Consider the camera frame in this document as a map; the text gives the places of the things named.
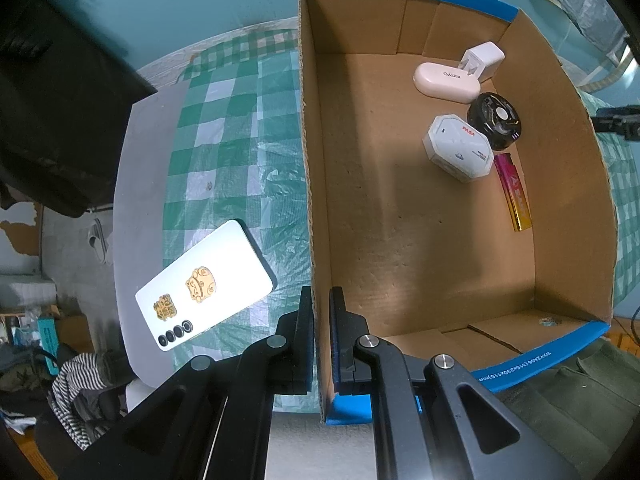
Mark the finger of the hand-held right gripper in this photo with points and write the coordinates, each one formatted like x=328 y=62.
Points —
x=617 y=120

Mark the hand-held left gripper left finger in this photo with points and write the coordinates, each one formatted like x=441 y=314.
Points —
x=303 y=345

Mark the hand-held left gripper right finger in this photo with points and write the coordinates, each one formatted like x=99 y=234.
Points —
x=339 y=345

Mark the black round case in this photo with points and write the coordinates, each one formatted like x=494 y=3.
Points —
x=497 y=120

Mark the pink and gold lighter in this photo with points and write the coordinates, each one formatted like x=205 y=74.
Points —
x=512 y=192

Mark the white charger plug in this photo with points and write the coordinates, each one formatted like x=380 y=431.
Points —
x=484 y=61

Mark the white hexagonal earbud case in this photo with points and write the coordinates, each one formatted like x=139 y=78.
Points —
x=459 y=147

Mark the cardboard box with blue tape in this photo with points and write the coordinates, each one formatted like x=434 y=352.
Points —
x=400 y=185

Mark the white oval earbud case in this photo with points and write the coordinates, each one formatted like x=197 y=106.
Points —
x=444 y=81

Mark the white phone with gold stickers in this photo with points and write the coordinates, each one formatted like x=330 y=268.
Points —
x=205 y=287

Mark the green checkered tablecloth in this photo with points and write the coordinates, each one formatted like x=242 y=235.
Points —
x=225 y=135

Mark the small brown cardboard box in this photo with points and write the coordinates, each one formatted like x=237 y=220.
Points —
x=76 y=332

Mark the white slipper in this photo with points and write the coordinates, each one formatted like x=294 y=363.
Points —
x=98 y=241

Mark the olive green garment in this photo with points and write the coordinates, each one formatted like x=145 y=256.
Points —
x=565 y=390

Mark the striped cloth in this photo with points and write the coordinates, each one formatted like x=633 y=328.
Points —
x=75 y=395

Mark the teal box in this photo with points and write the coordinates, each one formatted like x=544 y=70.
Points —
x=46 y=335

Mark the large black cloth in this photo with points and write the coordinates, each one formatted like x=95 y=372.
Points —
x=60 y=85

